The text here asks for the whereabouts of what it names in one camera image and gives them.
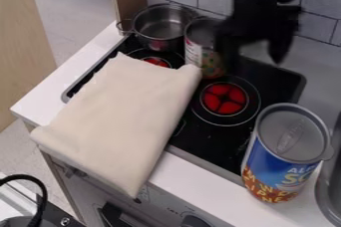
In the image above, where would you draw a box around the white and red food can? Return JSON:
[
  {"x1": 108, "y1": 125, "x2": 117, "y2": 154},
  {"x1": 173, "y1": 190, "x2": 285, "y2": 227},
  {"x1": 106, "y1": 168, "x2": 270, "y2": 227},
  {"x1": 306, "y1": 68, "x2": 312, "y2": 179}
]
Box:
[{"x1": 182, "y1": 17, "x2": 227, "y2": 80}]

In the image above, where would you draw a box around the beige cloth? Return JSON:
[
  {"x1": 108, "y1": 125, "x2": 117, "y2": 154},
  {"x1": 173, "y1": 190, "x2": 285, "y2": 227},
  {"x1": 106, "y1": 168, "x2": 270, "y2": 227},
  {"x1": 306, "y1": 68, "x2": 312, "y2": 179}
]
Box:
[{"x1": 29, "y1": 51, "x2": 204, "y2": 199}]

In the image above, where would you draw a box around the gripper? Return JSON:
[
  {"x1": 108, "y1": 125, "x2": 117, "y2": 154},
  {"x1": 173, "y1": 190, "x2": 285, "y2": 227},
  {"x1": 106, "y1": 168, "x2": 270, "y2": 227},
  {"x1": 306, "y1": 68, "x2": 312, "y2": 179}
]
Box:
[{"x1": 215, "y1": 2, "x2": 304, "y2": 75}]

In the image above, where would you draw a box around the toy stove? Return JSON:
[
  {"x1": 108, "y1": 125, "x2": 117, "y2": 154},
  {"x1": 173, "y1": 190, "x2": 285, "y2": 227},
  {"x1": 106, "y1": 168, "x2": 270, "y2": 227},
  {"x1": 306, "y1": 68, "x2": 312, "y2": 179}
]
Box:
[{"x1": 60, "y1": 33, "x2": 308, "y2": 178}]

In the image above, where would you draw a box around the toy sink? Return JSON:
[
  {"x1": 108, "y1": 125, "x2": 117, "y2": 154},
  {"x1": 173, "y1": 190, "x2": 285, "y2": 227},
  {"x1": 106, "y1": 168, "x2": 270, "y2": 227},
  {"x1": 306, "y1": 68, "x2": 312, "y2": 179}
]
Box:
[{"x1": 314, "y1": 111, "x2": 341, "y2": 227}]

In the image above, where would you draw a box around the black cable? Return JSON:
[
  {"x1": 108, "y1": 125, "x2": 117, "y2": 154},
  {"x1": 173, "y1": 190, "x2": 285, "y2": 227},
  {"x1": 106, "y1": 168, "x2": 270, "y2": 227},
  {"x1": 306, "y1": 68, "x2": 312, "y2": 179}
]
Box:
[{"x1": 0, "y1": 173, "x2": 50, "y2": 227}]

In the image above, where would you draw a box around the blue soup can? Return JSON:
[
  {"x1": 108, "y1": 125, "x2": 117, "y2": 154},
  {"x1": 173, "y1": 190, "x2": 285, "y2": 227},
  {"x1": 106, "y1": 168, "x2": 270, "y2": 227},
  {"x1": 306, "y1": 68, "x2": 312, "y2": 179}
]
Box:
[{"x1": 239, "y1": 102, "x2": 336, "y2": 204}]

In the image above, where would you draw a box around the silver pot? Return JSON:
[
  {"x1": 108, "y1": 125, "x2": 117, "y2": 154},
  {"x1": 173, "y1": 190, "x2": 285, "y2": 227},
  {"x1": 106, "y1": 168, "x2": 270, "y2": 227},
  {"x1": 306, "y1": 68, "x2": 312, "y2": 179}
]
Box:
[{"x1": 114, "y1": 3, "x2": 200, "y2": 53}]

